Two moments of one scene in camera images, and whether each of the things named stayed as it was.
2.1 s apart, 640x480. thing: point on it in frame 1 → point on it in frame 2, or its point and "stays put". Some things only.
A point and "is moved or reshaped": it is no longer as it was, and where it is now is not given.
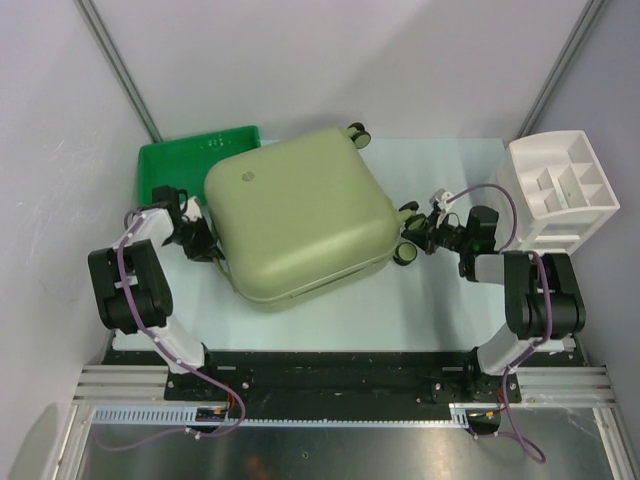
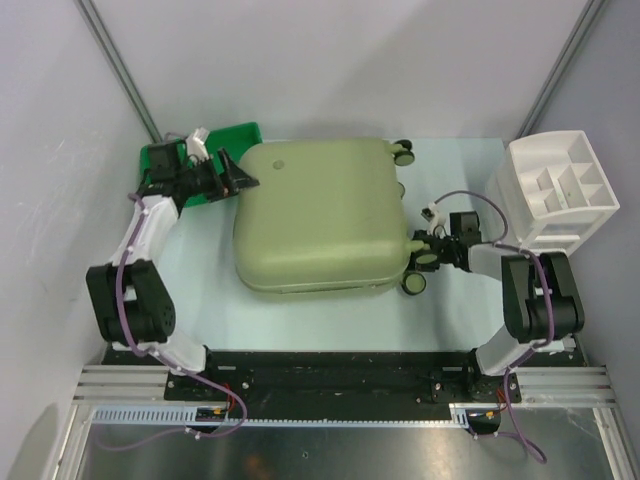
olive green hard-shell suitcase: (297, 218) is moved or reshaped
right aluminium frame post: (560, 66) stays put
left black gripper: (206, 249) → (231, 182)
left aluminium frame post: (120, 68) stays put
